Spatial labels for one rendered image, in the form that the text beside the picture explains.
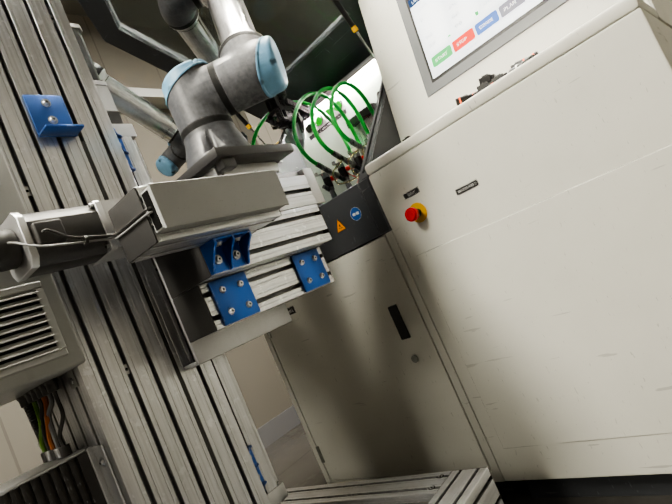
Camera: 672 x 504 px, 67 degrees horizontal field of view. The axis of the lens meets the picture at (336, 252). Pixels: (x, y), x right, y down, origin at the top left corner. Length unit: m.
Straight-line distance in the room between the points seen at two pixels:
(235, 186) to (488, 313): 0.72
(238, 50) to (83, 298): 0.58
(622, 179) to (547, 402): 0.54
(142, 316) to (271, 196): 0.35
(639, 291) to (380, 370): 0.74
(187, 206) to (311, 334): 0.99
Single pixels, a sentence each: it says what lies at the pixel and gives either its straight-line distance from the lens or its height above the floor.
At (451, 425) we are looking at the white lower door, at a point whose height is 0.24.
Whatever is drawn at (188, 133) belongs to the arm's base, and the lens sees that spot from 1.13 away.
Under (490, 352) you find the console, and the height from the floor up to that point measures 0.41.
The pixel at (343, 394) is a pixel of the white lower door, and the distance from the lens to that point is 1.70.
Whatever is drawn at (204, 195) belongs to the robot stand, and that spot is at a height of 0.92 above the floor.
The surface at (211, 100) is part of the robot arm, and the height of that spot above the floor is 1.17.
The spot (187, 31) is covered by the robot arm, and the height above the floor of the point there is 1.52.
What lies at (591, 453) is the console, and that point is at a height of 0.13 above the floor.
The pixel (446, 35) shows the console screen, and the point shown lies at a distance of 1.59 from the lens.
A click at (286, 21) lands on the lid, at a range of 1.98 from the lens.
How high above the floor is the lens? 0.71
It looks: 4 degrees up
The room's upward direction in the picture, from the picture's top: 24 degrees counter-clockwise
